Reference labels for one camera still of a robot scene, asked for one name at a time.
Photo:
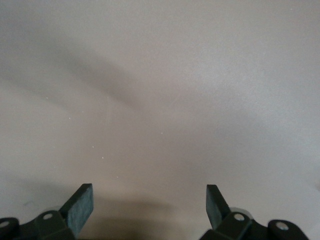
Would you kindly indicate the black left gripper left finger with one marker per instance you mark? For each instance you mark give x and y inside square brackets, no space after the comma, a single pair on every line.
[75,215]

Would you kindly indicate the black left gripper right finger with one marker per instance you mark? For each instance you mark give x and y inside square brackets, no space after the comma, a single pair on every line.
[220,212]

